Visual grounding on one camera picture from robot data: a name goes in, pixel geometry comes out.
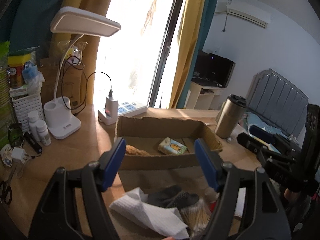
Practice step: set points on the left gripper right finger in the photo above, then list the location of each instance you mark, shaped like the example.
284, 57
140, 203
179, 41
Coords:
224, 178

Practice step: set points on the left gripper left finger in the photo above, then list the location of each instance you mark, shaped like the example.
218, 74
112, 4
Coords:
96, 178

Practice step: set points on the red round object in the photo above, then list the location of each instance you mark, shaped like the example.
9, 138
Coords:
212, 206

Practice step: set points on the brown plush toy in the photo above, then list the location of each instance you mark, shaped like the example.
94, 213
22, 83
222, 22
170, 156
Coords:
131, 150

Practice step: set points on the cotton swab bag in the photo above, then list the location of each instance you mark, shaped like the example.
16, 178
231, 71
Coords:
196, 216

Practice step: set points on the black sock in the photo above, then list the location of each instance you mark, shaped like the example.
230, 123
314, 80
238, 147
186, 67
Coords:
171, 197

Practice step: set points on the tissue pack with cartoon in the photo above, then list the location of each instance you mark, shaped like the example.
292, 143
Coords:
171, 147

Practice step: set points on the white paper towel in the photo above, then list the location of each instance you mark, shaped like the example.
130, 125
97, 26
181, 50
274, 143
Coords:
167, 222

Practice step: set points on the steel travel mug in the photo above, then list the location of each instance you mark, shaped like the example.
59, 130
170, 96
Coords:
228, 117

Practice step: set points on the brown cardboard box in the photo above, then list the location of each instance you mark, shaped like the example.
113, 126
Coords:
148, 132

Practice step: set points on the white desk lamp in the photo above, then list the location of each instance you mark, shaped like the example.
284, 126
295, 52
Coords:
60, 112

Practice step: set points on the white USB charger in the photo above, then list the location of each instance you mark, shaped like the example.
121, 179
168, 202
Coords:
111, 107

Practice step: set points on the white power strip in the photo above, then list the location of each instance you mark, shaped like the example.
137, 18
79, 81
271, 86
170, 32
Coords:
128, 109

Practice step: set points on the white plug adapter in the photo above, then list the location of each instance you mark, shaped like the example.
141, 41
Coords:
19, 155

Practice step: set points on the grey bed headboard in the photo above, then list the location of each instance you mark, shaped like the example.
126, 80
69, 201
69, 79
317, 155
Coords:
278, 102

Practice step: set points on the white TV stand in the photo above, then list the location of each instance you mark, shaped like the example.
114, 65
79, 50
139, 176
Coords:
201, 97

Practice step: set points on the black scissors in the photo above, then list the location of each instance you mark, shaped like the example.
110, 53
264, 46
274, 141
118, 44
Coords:
6, 191

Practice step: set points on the brown paper bag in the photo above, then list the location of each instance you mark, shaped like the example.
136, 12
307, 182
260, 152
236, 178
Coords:
69, 84

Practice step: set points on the white perforated basket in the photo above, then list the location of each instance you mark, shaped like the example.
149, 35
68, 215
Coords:
23, 106

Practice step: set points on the black television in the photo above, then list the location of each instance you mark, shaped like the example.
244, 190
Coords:
212, 70

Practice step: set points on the green snack bag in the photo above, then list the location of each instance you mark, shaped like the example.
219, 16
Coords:
7, 115

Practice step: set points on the plush toys in bag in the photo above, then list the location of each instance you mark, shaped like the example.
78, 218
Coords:
74, 55

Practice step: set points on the yellow curtain right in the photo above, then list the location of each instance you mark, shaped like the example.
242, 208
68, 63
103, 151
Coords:
187, 38

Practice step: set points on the yellow curtain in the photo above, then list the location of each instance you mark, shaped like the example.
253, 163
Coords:
187, 38
83, 17

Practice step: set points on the white air conditioner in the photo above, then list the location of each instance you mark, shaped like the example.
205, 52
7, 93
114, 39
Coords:
245, 11

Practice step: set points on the teal curtain left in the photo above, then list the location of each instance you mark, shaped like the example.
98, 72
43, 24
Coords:
26, 23

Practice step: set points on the teal curtain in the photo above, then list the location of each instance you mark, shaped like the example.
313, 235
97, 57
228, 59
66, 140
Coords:
206, 20
26, 23

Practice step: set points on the yellow curtain left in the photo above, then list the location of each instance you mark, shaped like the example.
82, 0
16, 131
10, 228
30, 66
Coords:
83, 17

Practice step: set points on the teal curtain right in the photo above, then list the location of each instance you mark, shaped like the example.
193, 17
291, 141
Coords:
206, 20

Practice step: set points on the black window frame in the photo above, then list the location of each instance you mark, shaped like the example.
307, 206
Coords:
165, 50

